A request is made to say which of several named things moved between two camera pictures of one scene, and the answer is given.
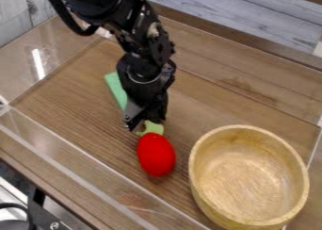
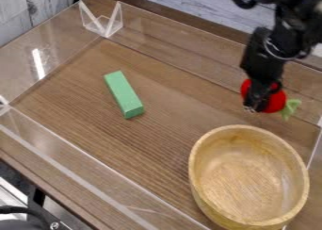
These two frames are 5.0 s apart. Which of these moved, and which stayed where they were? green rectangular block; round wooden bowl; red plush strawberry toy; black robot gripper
Moved: red plush strawberry toy; black robot gripper
Stayed: green rectangular block; round wooden bowl
